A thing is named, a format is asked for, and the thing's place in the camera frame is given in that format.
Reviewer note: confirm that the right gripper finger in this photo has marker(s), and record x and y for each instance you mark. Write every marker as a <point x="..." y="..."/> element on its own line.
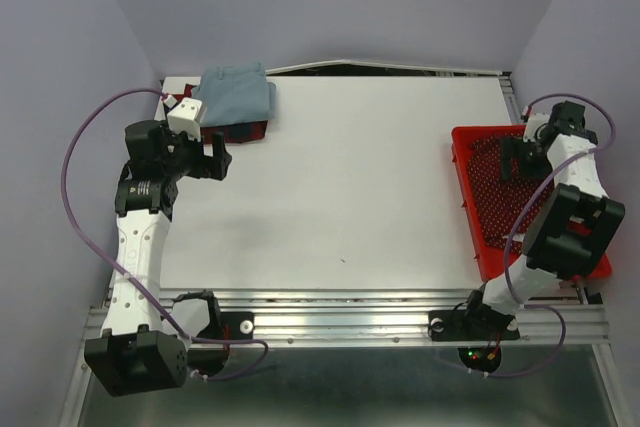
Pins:
<point x="506" y="166"/>
<point x="511" y="144"/>

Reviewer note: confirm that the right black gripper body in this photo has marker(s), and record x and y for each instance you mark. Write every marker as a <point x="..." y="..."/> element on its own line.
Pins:
<point x="533" y="163"/>

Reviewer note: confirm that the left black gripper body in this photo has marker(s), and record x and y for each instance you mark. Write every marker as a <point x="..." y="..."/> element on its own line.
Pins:
<point x="188" y="157"/>

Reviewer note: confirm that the red polka dot skirt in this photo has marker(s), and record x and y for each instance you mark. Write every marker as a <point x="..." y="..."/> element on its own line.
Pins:
<point x="498" y="202"/>

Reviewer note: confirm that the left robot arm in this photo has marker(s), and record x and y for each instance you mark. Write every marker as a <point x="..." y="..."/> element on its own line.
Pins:
<point x="133" y="353"/>

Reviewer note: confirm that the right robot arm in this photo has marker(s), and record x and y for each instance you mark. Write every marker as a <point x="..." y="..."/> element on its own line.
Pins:
<point x="502" y="295"/>

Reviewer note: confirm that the red plaid folded skirt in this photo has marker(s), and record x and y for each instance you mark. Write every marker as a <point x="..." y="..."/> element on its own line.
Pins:
<point x="233" y="134"/>

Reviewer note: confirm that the light blue folded skirt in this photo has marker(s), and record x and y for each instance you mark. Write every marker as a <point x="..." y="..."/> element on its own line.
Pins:
<point x="236" y="95"/>

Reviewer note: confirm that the red plastic tray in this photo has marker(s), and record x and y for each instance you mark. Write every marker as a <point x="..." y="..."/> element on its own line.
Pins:
<point x="554" y="216"/>

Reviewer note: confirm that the controller board with leds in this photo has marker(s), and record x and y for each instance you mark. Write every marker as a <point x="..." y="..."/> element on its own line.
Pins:
<point x="483" y="359"/>

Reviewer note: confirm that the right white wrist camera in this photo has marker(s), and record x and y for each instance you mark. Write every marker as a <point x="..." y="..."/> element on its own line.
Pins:
<point x="534" y="126"/>

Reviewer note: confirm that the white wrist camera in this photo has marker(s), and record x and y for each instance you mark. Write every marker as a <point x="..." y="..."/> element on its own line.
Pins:
<point x="534" y="126"/>
<point x="186" y="117"/>

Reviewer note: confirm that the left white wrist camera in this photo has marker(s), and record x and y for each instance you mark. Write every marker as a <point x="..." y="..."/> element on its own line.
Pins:
<point x="186" y="117"/>

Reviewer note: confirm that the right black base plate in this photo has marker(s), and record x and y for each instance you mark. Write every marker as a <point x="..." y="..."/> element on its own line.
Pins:
<point x="450" y="327"/>

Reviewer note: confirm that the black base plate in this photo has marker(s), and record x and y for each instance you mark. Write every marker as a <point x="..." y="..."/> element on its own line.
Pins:
<point x="450" y="327"/>
<point x="232" y="325"/>

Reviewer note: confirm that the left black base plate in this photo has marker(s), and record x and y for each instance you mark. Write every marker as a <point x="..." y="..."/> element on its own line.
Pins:
<point x="232" y="325"/>

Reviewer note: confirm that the aluminium frame rail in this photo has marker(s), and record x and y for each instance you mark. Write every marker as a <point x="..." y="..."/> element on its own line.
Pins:
<point x="397" y="318"/>

